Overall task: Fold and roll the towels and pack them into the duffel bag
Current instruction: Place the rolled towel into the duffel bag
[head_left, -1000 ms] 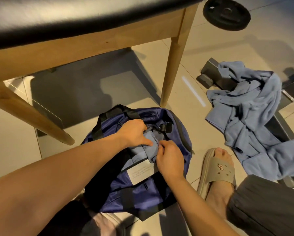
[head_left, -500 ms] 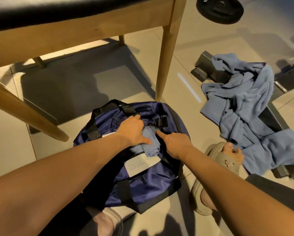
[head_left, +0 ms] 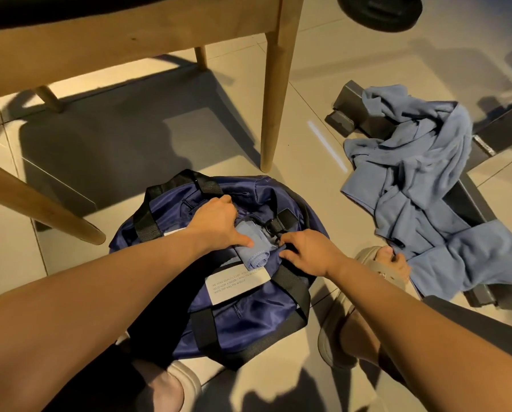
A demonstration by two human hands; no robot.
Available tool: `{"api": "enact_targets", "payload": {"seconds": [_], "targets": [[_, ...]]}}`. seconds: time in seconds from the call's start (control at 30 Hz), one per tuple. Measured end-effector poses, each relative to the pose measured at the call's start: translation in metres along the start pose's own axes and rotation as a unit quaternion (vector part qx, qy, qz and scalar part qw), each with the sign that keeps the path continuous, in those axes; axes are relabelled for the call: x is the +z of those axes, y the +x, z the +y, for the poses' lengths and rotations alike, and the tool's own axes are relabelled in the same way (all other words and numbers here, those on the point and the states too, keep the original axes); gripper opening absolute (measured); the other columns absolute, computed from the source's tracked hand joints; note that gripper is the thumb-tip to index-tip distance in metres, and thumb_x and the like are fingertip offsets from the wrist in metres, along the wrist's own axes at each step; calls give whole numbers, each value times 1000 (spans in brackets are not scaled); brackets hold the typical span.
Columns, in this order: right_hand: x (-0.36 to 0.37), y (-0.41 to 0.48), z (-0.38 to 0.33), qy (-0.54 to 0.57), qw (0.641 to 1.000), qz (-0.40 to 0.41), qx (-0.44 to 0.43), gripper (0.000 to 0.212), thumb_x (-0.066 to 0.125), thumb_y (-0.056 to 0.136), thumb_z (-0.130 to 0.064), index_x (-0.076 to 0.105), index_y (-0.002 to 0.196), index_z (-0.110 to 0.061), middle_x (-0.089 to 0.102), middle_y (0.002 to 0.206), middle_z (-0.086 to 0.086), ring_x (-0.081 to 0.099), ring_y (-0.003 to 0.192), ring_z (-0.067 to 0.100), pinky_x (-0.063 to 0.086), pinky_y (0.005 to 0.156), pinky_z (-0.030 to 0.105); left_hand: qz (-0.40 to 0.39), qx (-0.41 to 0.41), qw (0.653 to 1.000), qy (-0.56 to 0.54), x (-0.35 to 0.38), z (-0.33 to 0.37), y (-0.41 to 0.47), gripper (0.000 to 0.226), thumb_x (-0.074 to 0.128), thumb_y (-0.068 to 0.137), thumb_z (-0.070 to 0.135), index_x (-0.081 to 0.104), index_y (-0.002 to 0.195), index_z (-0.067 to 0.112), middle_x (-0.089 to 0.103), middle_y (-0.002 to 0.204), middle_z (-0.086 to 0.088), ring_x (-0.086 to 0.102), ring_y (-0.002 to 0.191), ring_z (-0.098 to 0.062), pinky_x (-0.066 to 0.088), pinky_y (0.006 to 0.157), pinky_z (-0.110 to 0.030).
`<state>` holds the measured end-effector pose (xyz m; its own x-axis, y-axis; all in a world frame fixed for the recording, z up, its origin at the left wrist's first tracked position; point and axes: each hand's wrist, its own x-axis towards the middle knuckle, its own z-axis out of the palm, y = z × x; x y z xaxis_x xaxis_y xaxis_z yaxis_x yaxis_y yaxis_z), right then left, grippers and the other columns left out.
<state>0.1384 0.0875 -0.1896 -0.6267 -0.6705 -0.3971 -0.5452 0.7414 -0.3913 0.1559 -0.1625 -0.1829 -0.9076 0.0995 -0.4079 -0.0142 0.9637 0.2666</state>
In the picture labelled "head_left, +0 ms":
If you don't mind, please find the person's left hand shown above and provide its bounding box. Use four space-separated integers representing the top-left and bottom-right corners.
186 195 256 253

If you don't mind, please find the person's right hand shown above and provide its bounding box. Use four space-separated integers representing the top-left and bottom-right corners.
278 229 352 280

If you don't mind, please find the single blue-grey towel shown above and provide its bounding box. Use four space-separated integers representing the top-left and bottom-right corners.
226 220 284 272

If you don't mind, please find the navy blue bag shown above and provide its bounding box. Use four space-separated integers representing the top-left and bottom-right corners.
108 169 331 371

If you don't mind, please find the pile of blue-grey towels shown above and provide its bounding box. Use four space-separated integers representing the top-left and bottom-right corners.
340 85 512 301

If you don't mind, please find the person's left forearm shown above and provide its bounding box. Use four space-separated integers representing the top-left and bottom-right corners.
0 229 216 412

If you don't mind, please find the person's left leg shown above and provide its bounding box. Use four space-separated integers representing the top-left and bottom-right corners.
45 332 204 412

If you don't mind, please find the wooden chair with black seat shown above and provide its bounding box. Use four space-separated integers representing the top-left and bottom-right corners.
0 0 307 246

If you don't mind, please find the loose black weight plate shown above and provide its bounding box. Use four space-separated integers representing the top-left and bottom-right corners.
337 0 425 33

